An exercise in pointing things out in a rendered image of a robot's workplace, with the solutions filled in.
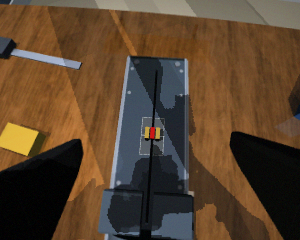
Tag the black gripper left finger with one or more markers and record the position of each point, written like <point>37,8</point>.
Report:
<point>33,193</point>

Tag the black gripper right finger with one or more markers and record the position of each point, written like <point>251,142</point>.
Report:
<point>273,171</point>

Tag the yellow rectangular block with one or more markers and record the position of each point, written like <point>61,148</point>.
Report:
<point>22,140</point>

